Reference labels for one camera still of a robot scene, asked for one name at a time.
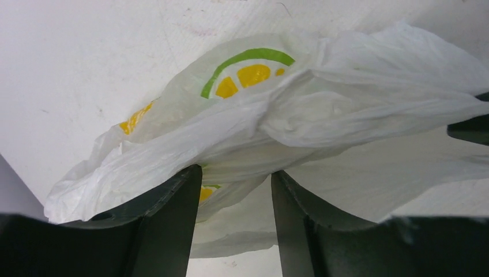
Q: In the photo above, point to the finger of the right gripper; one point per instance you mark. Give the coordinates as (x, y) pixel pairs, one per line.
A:
(474, 130)

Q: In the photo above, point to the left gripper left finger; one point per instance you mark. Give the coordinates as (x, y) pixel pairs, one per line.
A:
(150, 235)

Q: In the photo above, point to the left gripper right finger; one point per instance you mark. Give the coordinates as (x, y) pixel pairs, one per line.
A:
(315, 238)

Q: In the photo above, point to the white plastic bag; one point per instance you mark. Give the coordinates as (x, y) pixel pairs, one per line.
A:
(358, 119)

